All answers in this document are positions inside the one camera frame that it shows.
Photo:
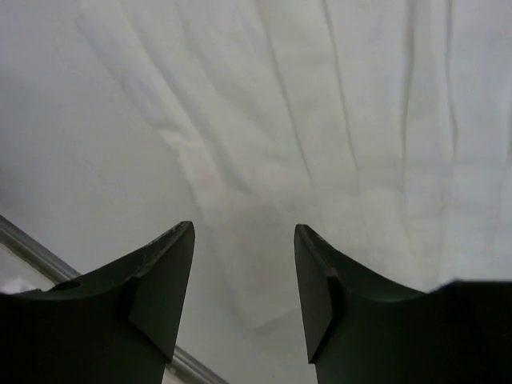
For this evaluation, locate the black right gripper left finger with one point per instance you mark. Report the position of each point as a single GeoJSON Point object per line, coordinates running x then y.
{"type": "Point", "coordinates": [116, 324]}

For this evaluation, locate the aluminium table edge rail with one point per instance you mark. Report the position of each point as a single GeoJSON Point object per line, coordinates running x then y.
{"type": "Point", "coordinates": [48, 264]}

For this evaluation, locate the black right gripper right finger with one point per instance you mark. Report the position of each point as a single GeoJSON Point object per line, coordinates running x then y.
{"type": "Point", "coordinates": [361, 327]}

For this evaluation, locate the white fabric skirt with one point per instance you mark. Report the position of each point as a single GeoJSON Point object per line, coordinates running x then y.
{"type": "Point", "coordinates": [384, 125]}

